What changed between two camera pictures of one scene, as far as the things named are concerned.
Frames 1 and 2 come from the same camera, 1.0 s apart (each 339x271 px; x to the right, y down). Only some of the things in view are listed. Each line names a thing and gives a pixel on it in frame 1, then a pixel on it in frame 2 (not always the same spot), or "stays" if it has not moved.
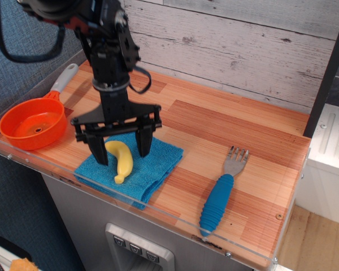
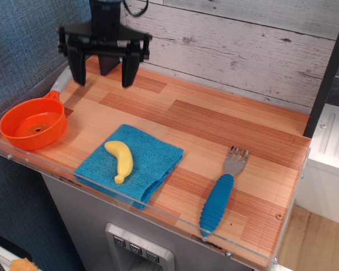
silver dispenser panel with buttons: (131, 252) stays
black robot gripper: (116, 114) to (103, 35)
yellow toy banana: (124, 158) stays
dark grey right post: (330, 74) stays
